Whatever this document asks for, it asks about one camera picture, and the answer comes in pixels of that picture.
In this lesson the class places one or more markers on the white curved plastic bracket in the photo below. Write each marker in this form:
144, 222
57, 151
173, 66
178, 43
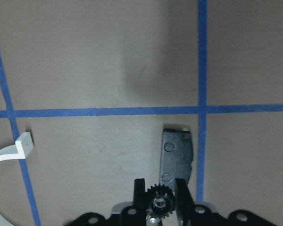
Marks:
19, 150

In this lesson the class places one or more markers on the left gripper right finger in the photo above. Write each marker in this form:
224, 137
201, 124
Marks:
189, 213

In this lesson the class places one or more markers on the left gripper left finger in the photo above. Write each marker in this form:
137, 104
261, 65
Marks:
135, 214

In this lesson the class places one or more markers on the black bearing gear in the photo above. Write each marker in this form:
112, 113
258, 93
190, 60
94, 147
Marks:
161, 201

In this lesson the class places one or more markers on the black brake pad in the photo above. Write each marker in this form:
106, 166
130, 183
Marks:
176, 157

